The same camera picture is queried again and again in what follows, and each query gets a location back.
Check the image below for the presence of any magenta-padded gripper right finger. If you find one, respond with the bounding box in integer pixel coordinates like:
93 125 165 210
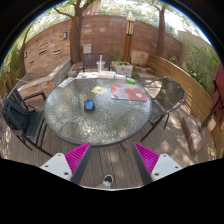
133 142 184 186

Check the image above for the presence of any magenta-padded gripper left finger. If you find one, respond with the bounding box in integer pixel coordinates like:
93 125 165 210
39 142 93 186

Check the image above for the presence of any blue and black computer mouse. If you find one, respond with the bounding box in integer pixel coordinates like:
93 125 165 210
83 98 96 112

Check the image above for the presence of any floral pink mouse pad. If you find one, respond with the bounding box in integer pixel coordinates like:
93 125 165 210
110 82 149 102

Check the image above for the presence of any stone umbrella base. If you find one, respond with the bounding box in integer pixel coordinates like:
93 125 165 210
180 115 209 155

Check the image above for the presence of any black metal chair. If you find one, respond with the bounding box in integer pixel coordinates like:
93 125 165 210
1 87 54 158

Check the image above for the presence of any person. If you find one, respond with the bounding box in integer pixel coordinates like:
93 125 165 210
96 173 115 190

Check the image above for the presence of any dark wicker chair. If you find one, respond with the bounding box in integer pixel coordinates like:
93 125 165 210
139 76 186 142

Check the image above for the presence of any white printed strip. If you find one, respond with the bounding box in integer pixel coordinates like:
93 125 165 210
58 76 76 88

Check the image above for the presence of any yellow card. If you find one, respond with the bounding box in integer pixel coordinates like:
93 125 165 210
91 85 107 95

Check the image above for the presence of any red folded patio umbrella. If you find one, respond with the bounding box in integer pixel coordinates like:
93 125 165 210
209 61 224 124

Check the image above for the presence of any colourful magazine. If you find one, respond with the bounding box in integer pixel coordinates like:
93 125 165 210
75 71 99 80

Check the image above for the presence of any small pale book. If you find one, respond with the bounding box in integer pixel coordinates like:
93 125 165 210
114 73 127 81

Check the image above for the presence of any white book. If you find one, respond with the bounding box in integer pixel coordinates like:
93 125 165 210
97 70 117 80

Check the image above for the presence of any concrete planter with plant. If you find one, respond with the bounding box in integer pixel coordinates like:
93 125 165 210
111 59 134 78

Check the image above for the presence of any clear plastic cup with straw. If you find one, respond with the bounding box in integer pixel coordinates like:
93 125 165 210
96 54 106 73

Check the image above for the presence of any leaning stone slab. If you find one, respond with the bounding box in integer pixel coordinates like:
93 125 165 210
130 49 150 67

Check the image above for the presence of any dark wooden slatted chair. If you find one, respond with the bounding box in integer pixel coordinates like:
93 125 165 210
74 52 112 78

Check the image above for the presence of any forked tree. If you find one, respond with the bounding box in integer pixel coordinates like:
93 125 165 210
53 0 98 65

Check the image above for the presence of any slender tree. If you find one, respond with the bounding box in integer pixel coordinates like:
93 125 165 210
146 0 174 58

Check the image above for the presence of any grey wall utility box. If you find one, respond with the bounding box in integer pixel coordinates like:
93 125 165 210
82 43 93 55

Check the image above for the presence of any wooden garden lamp post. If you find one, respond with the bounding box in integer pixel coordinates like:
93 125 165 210
122 15 136 64

